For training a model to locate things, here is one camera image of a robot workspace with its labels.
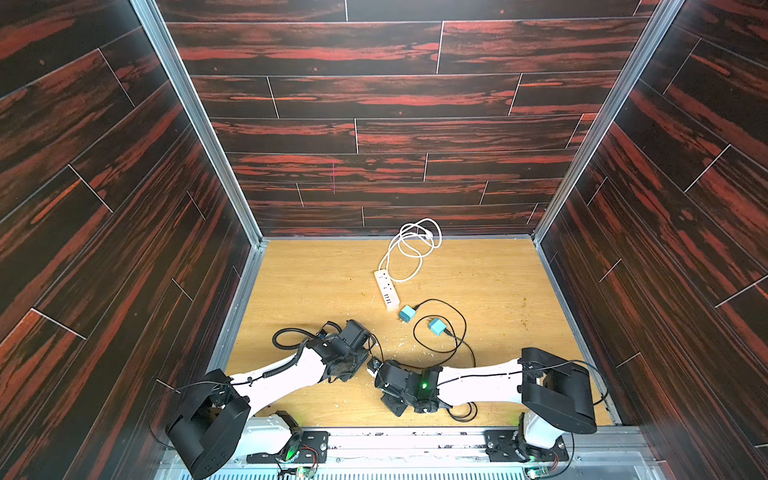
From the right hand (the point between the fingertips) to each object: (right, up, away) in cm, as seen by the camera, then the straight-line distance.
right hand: (390, 387), depth 85 cm
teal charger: (+6, +20, +11) cm, 23 cm away
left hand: (-6, +8, +2) cm, 10 cm away
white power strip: (-1, +27, +17) cm, 32 cm away
